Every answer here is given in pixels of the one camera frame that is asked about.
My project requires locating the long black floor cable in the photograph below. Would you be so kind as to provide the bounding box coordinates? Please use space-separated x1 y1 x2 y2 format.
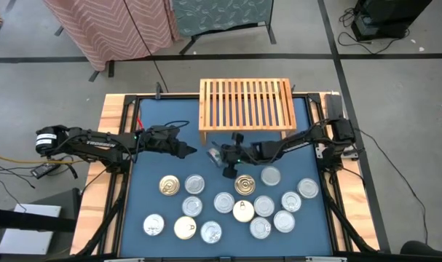
353 127 430 245

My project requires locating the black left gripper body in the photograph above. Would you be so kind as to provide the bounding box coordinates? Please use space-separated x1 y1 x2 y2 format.
143 125 181 156

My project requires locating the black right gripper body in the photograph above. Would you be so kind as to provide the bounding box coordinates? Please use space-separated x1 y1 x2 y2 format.
222 132 260 179

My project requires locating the black cloth rack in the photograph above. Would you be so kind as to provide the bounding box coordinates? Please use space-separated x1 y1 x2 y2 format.
179 21 277 55
54 25 116 83

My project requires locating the black coiled cable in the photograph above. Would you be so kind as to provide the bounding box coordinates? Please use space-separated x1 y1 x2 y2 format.
337 7 411 55

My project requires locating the black beam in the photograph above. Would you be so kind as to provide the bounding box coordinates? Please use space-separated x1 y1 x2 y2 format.
0 207 78 234

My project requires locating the black power adapter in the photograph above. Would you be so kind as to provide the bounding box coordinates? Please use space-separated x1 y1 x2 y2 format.
30 162 61 180

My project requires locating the black computer case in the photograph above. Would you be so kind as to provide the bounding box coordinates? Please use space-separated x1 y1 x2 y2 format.
350 0 433 41

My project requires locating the white flat panel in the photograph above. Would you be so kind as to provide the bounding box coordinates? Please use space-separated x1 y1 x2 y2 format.
0 203 62 255

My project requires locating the black round object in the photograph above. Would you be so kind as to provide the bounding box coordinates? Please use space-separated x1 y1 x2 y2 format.
400 239 442 262

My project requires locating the black control box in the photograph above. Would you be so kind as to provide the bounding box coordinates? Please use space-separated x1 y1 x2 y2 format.
324 92 344 121

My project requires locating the black hanging cable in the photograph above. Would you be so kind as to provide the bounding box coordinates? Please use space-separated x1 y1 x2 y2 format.
122 0 170 94

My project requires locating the blue-label tuna can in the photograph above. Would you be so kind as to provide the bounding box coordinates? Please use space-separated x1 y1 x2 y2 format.
200 221 223 245
249 217 272 240

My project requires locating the black left camera cable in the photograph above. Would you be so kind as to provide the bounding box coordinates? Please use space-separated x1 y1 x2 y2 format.
162 119 191 132

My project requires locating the wooden slatted shelf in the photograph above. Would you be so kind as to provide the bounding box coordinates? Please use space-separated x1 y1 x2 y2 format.
197 77 298 146

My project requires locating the silver-lid seafood can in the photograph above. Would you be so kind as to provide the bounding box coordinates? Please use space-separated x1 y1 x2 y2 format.
143 213 165 237
181 196 203 218
296 178 320 199
272 210 296 234
260 165 282 187
280 191 302 213

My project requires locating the green leaf-pattern cloth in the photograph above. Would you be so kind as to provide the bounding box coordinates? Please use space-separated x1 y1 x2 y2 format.
171 0 275 37

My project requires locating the black metal rig frame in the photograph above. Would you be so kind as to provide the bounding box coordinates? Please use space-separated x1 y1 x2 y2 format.
71 92 392 262

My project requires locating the yellow floor cable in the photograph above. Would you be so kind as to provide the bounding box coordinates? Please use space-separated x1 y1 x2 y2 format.
0 151 87 165

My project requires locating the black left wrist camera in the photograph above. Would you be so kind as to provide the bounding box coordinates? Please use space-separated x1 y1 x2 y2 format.
161 125 181 142

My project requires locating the pink chevron cloth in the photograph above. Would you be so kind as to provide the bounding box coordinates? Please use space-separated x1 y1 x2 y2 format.
42 0 181 72

